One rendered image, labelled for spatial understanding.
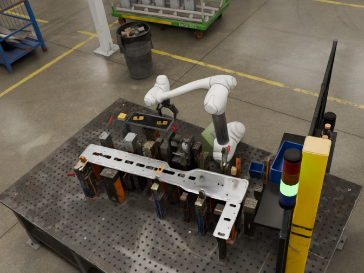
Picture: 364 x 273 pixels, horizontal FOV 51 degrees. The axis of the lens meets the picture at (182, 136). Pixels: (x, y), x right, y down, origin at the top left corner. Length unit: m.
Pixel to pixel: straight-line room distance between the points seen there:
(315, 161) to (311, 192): 0.19
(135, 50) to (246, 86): 1.62
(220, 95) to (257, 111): 2.36
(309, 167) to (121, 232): 1.75
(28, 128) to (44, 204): 2.24
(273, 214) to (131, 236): 1.07
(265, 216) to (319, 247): 0.50
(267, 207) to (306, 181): 0.93
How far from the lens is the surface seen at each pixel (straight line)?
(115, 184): 2.98
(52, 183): 3.54
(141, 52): 5.57
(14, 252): 4.16
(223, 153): 2.70
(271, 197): 2.66
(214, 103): 2.60
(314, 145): 1.62
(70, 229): 3.15
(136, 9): 7.34
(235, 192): 2.72
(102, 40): 6.64
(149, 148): 2.99
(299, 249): 2.13
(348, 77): 5.73
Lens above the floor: 3.10
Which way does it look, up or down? 42 degrees down
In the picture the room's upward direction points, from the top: 8 degrees counter-clockwise
